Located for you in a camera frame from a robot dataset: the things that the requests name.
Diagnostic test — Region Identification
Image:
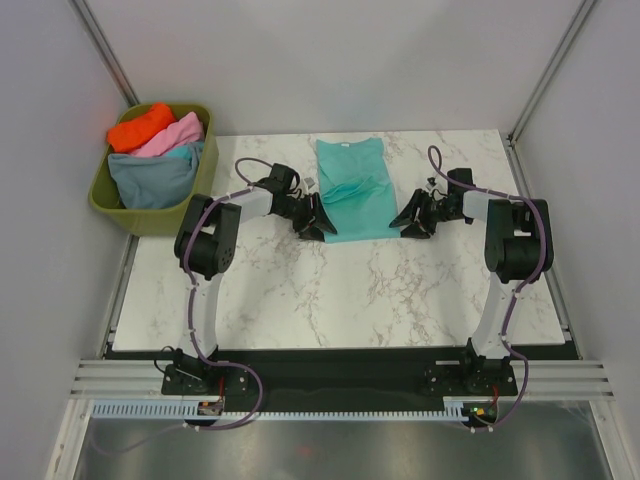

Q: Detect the white slotted cable duct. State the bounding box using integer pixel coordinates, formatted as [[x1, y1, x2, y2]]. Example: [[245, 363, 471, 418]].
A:
[[91, 399, 469, 422]]

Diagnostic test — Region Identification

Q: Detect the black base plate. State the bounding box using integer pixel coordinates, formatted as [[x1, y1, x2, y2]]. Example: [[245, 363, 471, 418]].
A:
[[184, 347, 515, 412]]

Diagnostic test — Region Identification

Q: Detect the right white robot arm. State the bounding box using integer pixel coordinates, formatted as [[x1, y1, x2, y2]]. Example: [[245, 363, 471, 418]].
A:
[[389, 168, 554, 396]]

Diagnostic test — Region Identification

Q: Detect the teal t shirt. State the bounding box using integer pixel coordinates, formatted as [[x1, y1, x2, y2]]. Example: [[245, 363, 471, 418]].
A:
[[316, 138, 400, 244]]

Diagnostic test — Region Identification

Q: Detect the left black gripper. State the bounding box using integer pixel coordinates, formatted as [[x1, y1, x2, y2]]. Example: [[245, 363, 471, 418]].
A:
[[275, 194, 336, 244]]

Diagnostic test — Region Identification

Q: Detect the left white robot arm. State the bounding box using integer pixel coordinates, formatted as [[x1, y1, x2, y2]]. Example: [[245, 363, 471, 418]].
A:
[[162, 163, 338, 395]]

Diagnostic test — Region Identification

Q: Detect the pink t shirt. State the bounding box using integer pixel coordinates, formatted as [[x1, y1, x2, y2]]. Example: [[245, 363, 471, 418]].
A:
[[131, 112, 204, 157]]

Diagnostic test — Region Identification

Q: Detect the aluminium extrusion rail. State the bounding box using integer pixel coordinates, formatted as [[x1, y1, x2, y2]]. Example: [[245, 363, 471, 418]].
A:
[[69, 357, 171, 400]]

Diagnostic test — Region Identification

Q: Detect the light blue t shirt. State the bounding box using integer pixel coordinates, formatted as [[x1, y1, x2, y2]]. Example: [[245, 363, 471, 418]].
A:
[[164, 141, 204, 168]]

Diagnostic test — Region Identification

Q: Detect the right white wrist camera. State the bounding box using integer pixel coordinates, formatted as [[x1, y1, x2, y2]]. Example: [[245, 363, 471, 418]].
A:
[[425, 177, 438, 193]]

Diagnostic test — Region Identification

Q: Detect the grey blue t shirt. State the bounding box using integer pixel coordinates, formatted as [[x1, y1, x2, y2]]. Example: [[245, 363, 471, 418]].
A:
[[107, 153, 199, 210]]

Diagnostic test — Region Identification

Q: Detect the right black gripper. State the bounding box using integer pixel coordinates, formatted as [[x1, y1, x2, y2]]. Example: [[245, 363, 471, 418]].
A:
[[389, 188, 460, 240]]

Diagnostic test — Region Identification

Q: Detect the orange t shirt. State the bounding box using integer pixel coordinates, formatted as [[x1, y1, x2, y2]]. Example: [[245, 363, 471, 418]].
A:
[[106, 103, 176, 153]]

